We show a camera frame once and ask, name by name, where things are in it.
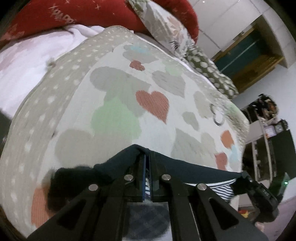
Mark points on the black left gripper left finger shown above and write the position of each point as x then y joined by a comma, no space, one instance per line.
95,215

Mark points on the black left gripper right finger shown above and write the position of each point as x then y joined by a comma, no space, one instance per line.
198,213

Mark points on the dark navy pants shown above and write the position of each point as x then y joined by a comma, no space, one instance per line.
67,183

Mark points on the white shelf unit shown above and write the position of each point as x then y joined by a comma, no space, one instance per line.
270,149

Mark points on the heart pattern quilt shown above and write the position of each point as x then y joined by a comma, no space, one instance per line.
113,90

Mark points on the green wooden door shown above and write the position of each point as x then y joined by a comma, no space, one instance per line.
247,60

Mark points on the olive spotted pillow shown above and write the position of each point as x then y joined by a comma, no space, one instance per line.
200,62

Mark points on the white fleece blanket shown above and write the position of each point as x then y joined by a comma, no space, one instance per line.
24,62

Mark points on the white glossy wardrobe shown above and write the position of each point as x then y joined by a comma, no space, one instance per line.
220,22

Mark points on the floral grey pillow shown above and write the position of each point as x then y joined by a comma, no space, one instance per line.
164,27

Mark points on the long red pillow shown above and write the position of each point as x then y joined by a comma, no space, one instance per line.
38,16

